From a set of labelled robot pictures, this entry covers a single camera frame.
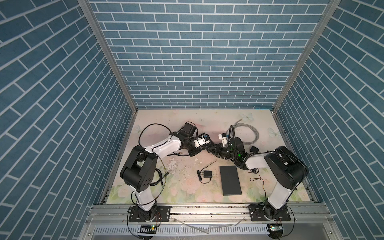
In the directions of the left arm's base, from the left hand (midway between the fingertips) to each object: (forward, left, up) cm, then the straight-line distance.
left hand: (199, 148), depth 91 cm
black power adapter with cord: (-16, -3, -5) cm, 17 cm away
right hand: (-1, -4, +3) cm, 5 cm away
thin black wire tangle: (-13, -34, -5) cm, 36 cm away
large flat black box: (-18, -17, -4) cm, 25 cm away
